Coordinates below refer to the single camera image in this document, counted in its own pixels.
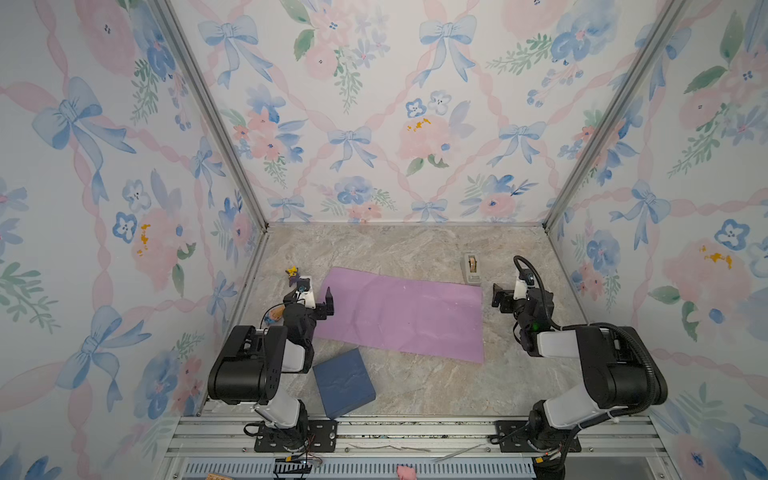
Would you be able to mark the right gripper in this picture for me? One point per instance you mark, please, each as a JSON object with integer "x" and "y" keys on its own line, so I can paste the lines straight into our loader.
{"x": 513, "y": 303}

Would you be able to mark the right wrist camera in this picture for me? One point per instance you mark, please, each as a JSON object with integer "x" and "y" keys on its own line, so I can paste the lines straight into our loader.
{"x": 521, "y": 287}

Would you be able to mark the purple wrapping paper sheet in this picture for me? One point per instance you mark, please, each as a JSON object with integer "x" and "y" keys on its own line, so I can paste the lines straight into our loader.
{"x": 411, "y": 316}

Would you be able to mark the orange toy figure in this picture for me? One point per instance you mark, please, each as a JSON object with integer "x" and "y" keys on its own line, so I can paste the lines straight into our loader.
{"x": 274, "y": 315}

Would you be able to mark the pink object on rail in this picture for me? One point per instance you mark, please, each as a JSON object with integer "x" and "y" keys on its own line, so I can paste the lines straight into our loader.
{"x": 406, "y": 473}

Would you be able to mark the aluminium rail frame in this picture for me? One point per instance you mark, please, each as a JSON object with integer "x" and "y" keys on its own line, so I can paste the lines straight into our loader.
{"x": 383, "y": 447}

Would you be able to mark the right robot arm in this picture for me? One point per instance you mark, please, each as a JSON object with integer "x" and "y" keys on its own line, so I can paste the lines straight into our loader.
{"x": 619, "y": 376}

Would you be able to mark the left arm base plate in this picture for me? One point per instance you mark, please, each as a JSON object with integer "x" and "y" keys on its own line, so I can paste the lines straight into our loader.
{"x": 313, "y": 436}

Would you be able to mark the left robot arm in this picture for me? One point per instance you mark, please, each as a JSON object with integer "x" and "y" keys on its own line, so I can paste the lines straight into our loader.
{"x": 251, "y": 363}

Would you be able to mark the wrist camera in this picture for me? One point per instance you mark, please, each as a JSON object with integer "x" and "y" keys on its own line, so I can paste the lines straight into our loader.
{"x": 306, "y": 288}
{"x": 521, "y": 287}

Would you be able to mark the yellow purple toy figure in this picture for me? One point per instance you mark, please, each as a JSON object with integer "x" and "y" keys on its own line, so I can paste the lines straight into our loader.
{"x": 293, "y": 275}

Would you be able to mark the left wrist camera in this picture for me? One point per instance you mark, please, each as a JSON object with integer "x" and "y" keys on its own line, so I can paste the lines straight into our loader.
{"x": 306, "y": 288}

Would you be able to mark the dark blue gift box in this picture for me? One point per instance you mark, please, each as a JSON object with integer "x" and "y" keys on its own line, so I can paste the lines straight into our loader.
{"x": 344, "y": 384}

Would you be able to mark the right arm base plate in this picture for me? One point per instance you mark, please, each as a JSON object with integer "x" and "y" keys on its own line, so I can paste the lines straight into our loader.
{"x": 517, "y": 436}

